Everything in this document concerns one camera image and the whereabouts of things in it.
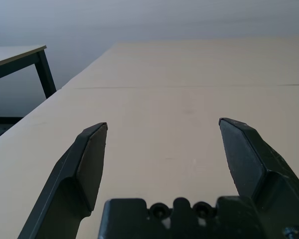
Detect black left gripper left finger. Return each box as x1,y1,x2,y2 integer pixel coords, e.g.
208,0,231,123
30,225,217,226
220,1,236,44
17,121,109,239

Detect dark framed side table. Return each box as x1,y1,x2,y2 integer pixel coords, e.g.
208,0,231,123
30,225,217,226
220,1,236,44
0,44,57,99

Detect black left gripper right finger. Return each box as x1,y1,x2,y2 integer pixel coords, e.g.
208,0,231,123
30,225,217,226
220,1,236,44
218,117,299,239

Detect black foam floor mat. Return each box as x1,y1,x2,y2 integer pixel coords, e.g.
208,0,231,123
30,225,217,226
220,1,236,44
0,116,24,144

